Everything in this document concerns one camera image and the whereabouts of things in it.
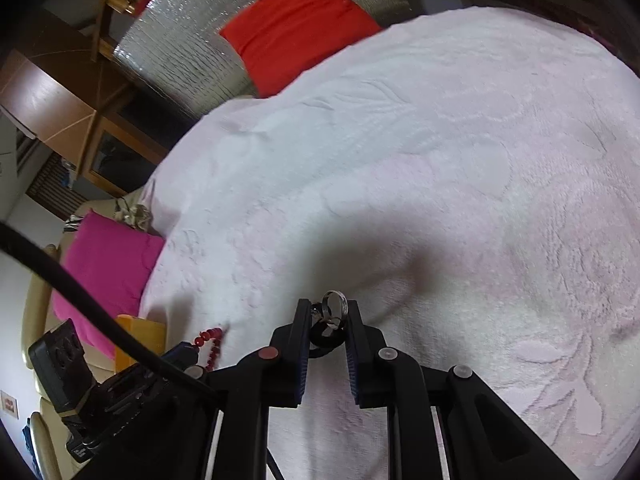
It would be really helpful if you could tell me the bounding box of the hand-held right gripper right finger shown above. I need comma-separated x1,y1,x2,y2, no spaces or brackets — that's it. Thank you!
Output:
345,299,586,480

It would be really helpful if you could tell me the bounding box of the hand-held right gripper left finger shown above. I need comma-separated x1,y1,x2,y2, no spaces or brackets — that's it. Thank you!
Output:
75,298,313,480

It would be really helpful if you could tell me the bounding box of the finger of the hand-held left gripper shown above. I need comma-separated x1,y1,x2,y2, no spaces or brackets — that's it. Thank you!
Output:
160,342,202,370

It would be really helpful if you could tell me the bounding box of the black hair tie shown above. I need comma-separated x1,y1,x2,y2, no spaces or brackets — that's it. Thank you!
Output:
307,302,347,359

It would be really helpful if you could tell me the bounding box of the red bead bracelet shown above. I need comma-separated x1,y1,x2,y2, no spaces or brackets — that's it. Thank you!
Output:
192,326,224,373

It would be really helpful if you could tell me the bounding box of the silver ring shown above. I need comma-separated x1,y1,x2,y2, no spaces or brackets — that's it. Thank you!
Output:
311,290,349,339

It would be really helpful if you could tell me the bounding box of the yellow box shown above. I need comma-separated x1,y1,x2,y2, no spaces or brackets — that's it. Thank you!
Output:
115,314,167,372

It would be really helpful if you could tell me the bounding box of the beige sofa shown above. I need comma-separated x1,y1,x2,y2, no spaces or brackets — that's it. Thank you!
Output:
20,190,151,480

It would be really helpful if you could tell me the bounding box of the pink cushion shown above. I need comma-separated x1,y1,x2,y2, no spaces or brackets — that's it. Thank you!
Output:
50,210,166,361

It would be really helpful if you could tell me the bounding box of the white textured towel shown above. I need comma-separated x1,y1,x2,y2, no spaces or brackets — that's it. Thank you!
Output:
139,6,640,480

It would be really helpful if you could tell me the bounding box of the wooden cabinet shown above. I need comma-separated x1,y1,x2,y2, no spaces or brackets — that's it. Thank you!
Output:
0,10,171,198

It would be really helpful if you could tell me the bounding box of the black cable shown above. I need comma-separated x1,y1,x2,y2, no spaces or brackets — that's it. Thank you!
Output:
0,222,221,398

